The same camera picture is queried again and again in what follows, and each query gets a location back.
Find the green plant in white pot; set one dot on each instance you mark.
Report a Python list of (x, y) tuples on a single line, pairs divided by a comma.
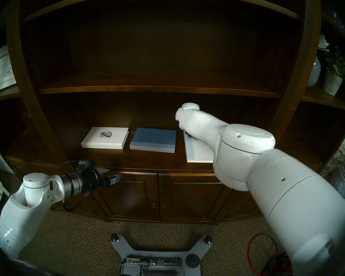
[(336, 74)]

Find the blue book with grey spine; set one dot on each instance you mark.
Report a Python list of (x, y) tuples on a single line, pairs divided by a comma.
[(153, 139)]

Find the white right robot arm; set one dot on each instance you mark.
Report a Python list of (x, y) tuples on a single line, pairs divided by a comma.
[(276, 177)]

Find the white framed certificate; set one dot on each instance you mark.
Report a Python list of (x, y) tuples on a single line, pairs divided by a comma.
[(3, 70)]

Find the white book with round emblem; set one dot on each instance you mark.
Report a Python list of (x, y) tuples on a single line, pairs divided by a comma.
[(103, 139)]

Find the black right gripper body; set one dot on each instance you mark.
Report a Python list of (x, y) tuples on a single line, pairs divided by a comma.
[(190, 135)]

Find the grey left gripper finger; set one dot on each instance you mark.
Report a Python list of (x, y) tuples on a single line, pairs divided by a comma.
[(104, 171), (112, 180)]

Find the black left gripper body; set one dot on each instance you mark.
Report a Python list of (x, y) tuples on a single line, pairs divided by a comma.
[(92, 179)]

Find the black star knob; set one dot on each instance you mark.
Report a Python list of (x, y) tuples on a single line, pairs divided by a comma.
[(114, 237), (208, 239)]

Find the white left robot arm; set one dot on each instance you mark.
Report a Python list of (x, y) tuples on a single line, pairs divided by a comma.
[(23, 215)]

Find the white round vase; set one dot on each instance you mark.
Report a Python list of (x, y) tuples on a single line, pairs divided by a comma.
[(314, 72)]

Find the black electronics module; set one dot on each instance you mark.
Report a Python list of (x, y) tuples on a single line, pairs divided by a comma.
[(152, 261)]

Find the black round rubber pad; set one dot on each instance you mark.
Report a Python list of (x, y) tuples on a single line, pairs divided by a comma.
[(193, 261)]

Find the cream book with grey spine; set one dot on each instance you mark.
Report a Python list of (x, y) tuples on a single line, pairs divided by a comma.
[(198, 153)]

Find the grey metal robot base plate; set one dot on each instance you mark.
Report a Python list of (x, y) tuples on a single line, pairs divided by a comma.
[(161, 249)]

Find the white flower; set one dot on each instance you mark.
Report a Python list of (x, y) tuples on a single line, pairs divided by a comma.
[(323, 42)]

